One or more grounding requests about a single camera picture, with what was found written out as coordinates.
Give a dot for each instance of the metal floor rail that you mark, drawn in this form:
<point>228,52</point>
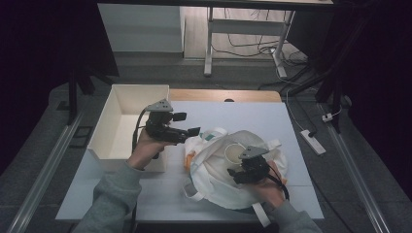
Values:
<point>45,168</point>
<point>356,174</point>

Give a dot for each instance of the white cabinet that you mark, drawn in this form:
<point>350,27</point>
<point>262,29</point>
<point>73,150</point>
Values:
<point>142,29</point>

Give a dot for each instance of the small white plug adapter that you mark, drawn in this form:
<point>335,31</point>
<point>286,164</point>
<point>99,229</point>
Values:
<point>327,117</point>

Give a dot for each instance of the white tote bag coloured patches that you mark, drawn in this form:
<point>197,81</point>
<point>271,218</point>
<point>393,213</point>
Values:
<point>213,181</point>

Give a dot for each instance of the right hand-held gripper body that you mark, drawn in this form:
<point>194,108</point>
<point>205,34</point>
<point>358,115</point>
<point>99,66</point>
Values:
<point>256,168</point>

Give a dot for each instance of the black stand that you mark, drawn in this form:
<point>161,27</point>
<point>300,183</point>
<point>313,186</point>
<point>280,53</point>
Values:
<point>73,93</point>
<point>333,87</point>

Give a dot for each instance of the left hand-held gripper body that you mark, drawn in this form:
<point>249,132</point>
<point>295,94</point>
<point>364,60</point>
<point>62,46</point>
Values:
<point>162,126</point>

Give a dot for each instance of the white table mat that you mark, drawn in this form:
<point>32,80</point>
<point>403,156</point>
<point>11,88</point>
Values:
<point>252,119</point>

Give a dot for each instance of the white cup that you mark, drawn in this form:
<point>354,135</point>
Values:
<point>231,153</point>

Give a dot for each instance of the white desk frame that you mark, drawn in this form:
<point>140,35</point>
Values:
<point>243,27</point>

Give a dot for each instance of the white power strip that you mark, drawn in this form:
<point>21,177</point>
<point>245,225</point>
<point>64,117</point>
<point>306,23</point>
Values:
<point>312,141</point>

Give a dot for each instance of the white box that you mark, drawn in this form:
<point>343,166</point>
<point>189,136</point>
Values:
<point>110,129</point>

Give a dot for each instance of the black floor plate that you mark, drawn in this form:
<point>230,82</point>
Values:
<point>81,137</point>

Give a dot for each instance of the person's right hand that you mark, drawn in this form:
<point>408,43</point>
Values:
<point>270,194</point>

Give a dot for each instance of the person's left hand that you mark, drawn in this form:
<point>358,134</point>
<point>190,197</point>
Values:
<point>145,149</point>

